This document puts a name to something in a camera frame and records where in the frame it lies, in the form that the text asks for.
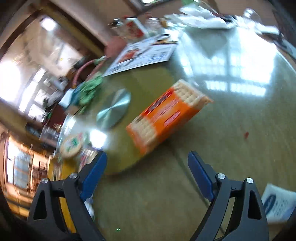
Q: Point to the yellow rimmed white tray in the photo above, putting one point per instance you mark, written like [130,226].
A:
[59,172]

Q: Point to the silver turntable disc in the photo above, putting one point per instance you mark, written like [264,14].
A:
[113,109]

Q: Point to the green cloth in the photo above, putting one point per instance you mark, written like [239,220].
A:
[85,92]

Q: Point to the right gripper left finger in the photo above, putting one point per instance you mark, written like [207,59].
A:
[45,215]

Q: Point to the tissue box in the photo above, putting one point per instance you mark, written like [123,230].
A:
[71,97]

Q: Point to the round cracker pack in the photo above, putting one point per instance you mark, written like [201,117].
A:
[72,146]

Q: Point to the white liquor bottle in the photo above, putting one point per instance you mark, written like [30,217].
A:
[135,28]

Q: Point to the white plastic bag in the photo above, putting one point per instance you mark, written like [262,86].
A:
[196,16]

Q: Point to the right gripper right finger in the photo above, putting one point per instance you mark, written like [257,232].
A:
[248,219]

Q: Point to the large printed paper sheet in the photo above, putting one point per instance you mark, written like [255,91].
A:
[146,52]

